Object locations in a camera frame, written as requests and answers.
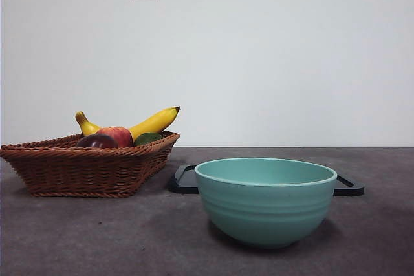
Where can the teal ribbed bowl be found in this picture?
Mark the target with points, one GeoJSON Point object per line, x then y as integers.
{"type": "Point", "coordinates": [265, 211]}

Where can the dark purple plum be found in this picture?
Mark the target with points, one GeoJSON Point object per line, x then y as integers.
{"type": "Point", "coordinates": [97, 142]}

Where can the yellow banana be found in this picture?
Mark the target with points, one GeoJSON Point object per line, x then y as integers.
{"type": "Point", "coordinates": [155, 121]}

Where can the green avocado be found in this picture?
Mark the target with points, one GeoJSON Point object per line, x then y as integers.
{"type": "Point", "coordinates": [147, 138]}

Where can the dark rectangular tray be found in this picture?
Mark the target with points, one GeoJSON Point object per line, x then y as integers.
{"type": "Point", "coordinates": [182, 185]}

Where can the red orange peach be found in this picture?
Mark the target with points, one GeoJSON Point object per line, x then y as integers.
{"type": "Point", "coordinates": [121, 137]}

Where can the brown wicker basket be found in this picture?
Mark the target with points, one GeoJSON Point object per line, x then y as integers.
{"type": "Point", "coordinates": [81, 172]}

